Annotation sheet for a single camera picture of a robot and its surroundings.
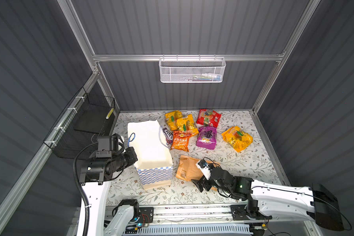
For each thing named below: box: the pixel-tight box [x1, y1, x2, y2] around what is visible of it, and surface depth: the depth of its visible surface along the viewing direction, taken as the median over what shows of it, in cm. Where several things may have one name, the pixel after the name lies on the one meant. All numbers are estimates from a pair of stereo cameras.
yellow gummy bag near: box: [173, 114, 199, 136], surface depth 105 cm
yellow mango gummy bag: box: [221, 126, 254, 153], surface depth 98 cm
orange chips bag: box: [171, 130, 192, 152], surface depth 98 cm
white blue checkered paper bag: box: [127, 119, 174, 190], surface depth 70 cm
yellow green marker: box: [105, 107, 115, 120], surface depth 83 cm
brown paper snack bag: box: [175, 155, 211, 181], surface depth 86 cm
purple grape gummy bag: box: [195, 125, 217, 150], surface depth 98 cm
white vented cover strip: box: [137, 224, 254, 236], surface depth 72 cm
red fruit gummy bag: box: [196, 109, 222, 128], surface depth 111 cm
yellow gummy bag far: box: [164, 110, 184, 131], surface depth 111 cm
